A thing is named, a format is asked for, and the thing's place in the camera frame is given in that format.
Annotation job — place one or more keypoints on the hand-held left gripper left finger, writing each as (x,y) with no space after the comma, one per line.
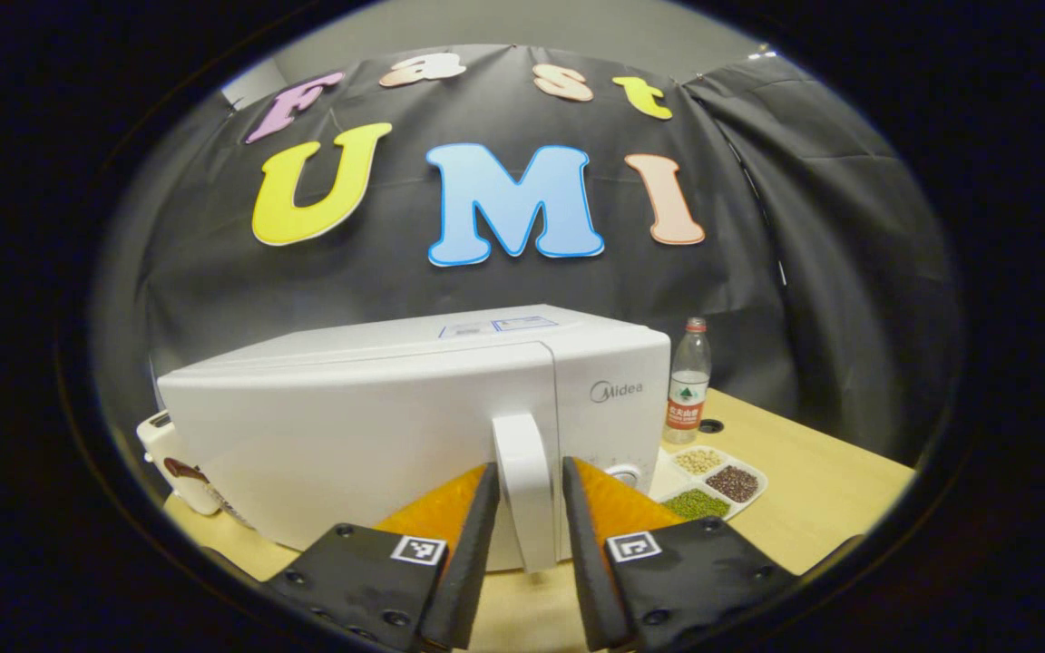
(473,571)

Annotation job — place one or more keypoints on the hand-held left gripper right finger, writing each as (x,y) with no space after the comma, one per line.
(581,580)

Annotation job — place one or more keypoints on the white microwave oven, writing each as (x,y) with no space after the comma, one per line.
(350,426)

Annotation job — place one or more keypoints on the white divided dish of beans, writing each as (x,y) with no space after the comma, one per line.
(713,481)

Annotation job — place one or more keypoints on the clear red label water bottle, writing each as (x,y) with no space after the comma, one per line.
(688,381)

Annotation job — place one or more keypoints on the black backdrop cloth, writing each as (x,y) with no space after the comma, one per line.
(395,263)

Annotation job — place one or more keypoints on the white toaster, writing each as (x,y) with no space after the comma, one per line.
(160,444)

